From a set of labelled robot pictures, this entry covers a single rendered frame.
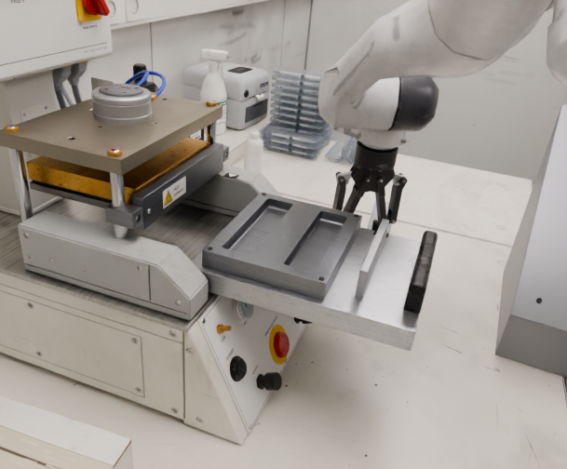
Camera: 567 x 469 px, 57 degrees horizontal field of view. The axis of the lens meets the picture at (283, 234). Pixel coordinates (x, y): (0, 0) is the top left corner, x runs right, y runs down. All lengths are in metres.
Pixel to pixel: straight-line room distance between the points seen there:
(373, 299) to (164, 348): 0.27
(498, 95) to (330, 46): 0.97
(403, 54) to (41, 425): 0.60
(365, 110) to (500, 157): 2.46
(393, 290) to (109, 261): 0.36
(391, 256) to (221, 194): 0.31
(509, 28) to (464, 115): 2.59
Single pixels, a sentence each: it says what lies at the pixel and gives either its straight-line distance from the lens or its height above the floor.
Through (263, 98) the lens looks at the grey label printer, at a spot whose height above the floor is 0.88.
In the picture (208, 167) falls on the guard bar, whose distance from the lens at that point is 0.81.
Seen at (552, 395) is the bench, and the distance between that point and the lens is 0.97.
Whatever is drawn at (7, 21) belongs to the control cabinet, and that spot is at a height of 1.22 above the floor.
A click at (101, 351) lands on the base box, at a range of 0.77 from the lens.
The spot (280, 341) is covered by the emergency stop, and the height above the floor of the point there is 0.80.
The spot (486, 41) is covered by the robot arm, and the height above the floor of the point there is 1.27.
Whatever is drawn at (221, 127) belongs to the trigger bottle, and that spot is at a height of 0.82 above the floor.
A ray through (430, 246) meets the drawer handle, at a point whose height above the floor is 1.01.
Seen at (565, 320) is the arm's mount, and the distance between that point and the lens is 0.97.
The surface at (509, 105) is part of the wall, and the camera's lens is 3.16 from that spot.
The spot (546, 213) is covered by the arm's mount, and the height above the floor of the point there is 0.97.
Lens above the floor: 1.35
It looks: 29 degrees down
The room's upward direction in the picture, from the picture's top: 6 degrees clockwise
